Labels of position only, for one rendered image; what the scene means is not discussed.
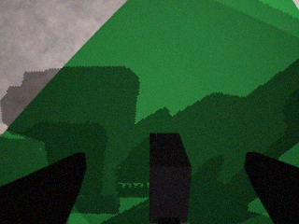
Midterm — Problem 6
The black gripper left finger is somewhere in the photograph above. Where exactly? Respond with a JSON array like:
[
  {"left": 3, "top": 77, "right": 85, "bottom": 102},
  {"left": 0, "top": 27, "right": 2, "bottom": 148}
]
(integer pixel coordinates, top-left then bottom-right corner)
[{"left": 0, "top": 152, "right": 87, "bottom": 224}]

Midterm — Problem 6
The green flat board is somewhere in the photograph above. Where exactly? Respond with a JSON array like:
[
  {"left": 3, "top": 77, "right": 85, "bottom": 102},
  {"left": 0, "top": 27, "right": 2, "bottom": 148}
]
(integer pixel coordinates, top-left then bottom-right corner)
[{"left": 0, "top": 0, "right": 299, "bottom": 224}]

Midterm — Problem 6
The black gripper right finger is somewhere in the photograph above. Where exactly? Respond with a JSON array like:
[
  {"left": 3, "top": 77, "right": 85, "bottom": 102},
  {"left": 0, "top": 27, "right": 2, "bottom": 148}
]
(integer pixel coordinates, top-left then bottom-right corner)
[{"left": 244, "top": 152, "right": 299, "bottom": 224}]

